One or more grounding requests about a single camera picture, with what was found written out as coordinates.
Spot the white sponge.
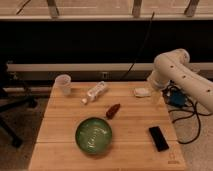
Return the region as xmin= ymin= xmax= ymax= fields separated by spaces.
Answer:
xmin=134 ymin=88 xmax=151 ymax=98

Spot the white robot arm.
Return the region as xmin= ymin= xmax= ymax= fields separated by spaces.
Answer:
xmin=147 ymin=49 xmax=213 ymax=113

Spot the green ceramic bowl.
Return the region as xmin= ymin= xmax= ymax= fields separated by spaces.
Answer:
xmin=75 ymin=117 xmax=112 ymax=155

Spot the blue box on floor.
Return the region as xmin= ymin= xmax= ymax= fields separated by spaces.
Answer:
xmin=169 ymin=91 xmax=186 ymax=107

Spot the black smartphone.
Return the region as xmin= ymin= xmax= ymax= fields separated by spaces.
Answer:
xmin=149 ymin=126 xmax=169 ymax=152

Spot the red chili pepper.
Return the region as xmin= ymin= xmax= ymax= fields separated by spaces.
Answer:
xmin=106 ymin=104 xmax=120 ymax=119

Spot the clear plastic bottle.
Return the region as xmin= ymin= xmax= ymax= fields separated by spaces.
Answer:
xmin=82 ymin=81 xmax=108 ymax=105

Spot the clear plastic cup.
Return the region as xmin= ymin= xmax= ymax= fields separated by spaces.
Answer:
xmin=55 ymin=74 xmax=71 ymax=96

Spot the black office chair base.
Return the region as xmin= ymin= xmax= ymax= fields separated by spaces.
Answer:
xmin=0 ymin=61 xmax=38 ymax=149

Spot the black hanging cable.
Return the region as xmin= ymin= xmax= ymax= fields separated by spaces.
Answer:
xmin=118 ymin=11 xmax=156 ymax=82

